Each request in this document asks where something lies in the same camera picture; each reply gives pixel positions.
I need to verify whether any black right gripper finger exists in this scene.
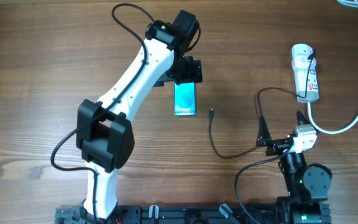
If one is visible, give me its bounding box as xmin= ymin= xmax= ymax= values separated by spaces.
xmin=255 ymin=116 xmax=272 ymax=147
xmin=296 ymin=111 xmax=311 ymax=126

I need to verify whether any teal Galaxy smartphone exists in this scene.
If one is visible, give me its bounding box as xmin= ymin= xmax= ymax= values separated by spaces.
xmin=174 ymin=83 xmax=196 ymax=116

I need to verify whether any black USB charger cable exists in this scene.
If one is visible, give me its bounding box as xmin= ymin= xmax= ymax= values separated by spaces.
xmin=208 ymin=48 xmax=317 ymax=159

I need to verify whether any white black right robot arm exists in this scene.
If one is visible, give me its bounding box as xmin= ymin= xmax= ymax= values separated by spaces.
xmin=255 ymin=111 xmax=333 ymax=224

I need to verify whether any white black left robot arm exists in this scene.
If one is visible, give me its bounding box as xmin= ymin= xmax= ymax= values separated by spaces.
xmin=76 ymin=10 xmax=203 ymax=223

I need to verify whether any white power strip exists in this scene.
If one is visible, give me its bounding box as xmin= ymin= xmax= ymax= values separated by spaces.
xmin=291 ymin=44 xmax=319 ymax=103

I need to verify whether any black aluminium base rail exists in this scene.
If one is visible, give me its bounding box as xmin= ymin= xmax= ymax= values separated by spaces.
xmin=54 ymin=203 xmax=332 ymax=224

